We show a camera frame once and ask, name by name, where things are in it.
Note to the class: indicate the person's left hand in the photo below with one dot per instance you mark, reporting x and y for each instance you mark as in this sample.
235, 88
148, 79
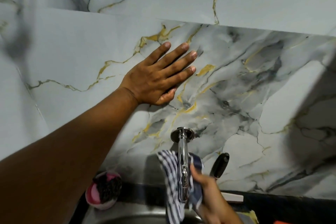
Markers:
147, 82

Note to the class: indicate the person's right hand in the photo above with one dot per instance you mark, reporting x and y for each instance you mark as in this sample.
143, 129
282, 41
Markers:
211, 195

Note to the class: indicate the person's left thumb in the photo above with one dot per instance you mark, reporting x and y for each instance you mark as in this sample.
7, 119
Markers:
166, 97

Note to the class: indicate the person's left little finger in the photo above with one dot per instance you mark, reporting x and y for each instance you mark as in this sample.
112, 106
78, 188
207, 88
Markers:
158, 52

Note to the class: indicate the person's right thumb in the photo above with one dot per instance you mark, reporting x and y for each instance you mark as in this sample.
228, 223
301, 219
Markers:
195, 172

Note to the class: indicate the person's left middle finger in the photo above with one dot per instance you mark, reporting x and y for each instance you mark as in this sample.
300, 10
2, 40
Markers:
179, 61

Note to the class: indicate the blue white striped cloth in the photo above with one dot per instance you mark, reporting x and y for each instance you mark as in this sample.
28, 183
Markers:
172, 179

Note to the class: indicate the person's left forearm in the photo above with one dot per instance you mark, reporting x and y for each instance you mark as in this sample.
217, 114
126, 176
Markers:
65, 158

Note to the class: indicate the person's right forearm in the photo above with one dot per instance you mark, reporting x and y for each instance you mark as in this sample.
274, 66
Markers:
227, 217

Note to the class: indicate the white soap bar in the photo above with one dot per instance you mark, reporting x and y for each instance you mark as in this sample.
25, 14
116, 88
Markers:
232, 197

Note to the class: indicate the yellow sponge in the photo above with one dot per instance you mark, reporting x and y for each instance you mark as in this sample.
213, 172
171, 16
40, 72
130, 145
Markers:
250, 217

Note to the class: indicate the stainless steel sink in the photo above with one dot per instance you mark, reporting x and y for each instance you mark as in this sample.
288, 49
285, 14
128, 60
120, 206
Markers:
126, 216

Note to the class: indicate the black scouring pad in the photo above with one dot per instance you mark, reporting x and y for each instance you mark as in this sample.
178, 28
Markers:
110, 187

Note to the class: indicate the orange object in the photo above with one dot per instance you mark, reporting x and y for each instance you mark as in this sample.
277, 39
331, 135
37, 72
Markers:
280, 222

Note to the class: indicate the pink white bowl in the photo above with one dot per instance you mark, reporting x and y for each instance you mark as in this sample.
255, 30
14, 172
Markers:
91, 195

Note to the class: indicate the chrome wall faucet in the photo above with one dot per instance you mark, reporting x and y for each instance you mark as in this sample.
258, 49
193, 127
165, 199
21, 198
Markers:
183, 158

